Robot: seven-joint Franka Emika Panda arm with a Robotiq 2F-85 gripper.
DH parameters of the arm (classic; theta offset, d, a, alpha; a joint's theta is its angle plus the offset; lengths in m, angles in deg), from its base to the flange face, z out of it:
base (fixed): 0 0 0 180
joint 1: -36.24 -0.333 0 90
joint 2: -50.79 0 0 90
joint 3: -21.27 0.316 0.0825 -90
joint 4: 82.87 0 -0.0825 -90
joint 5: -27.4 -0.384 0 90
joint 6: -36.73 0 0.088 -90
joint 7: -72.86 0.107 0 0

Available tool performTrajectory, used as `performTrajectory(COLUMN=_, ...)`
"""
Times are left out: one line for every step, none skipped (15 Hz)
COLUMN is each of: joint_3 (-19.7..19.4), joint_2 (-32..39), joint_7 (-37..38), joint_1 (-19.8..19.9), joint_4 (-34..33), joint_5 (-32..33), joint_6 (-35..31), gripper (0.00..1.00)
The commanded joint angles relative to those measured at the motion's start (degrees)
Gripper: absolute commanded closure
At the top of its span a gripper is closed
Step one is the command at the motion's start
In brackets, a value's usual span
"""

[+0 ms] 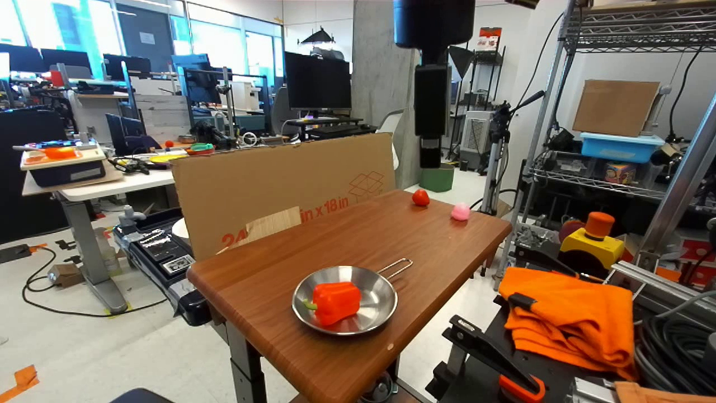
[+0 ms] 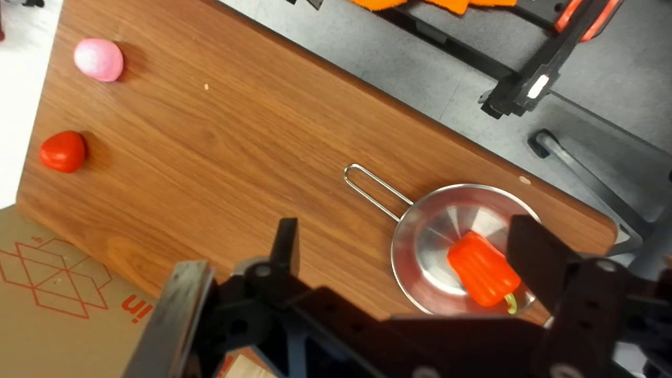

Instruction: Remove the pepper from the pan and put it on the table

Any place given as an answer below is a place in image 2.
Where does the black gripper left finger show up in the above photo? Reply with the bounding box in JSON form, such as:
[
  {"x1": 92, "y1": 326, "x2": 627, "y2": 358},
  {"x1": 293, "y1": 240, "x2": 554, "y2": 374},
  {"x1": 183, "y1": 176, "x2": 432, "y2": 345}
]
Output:
[{"x1": 123, "y1": 259, "x2": 240, "y2": 378}]

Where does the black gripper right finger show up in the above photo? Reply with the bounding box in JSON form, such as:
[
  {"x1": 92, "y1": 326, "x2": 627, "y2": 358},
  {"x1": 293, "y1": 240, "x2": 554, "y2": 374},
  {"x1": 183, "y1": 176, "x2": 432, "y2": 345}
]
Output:
[{"x1": 506, "y1": 212, "x2": 636, "y2": 378}]

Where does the orange toy bell pepper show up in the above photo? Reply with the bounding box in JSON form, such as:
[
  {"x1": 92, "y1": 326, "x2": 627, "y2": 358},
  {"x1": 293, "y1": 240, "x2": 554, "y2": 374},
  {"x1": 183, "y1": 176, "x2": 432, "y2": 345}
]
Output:
[{"x1": 445, "y1": 228, "x2": 526, "y2": 315}]

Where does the silver metal pan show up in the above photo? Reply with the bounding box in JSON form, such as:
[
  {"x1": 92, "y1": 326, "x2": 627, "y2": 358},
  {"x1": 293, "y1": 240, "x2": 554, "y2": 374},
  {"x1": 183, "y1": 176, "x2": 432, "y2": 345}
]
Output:
[{"x1": 342, "y1": 162, "x2": 554, "y2": 321}]

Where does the brown cardboard panel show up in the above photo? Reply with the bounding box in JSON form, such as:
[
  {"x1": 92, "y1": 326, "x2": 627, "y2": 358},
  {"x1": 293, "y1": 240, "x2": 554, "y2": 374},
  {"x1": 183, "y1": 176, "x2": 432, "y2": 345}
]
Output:
[{"x1": 0, "y1": 204, "x2": 160, "y2": 378}]

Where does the red toy tomato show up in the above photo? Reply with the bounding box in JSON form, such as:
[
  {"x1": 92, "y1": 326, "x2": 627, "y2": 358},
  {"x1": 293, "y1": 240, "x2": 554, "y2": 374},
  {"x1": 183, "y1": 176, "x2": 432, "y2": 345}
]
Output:
[{"x1": 38, "y1": 128, "x2": 91, "y2": 174}]

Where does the pink toy ball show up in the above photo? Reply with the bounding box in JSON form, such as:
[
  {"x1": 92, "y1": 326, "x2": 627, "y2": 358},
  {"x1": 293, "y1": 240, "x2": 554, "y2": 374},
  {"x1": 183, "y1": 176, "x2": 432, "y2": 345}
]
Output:
[{"x1": 71, "y1": 35, "x2": 128, "y2": 85}]

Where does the bright orange folded cloth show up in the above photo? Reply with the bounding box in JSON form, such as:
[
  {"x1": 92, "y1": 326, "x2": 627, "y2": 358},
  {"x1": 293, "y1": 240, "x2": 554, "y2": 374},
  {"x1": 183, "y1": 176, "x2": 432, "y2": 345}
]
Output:
[{"x1": 349, "y1": 0, "x2": 520, "y2": 17}]

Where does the black clamp orange handle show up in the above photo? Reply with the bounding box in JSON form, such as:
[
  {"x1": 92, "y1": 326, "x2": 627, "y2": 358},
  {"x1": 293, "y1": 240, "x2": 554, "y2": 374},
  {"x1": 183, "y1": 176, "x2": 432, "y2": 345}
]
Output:
[{"x1": 480, "y1": 0, "x2": 623, "y2": 121}]

